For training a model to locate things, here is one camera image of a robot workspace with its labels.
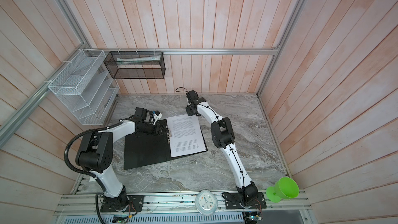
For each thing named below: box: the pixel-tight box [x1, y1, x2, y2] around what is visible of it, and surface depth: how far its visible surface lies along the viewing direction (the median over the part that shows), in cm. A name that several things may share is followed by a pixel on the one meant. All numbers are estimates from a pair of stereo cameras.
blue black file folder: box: [123, 132, 208, 171], surface depth 90 cm
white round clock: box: [194, 189, 219, 217], surface depth 73 cm
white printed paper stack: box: [166, 115, 207, 158], surface depth 99 cm
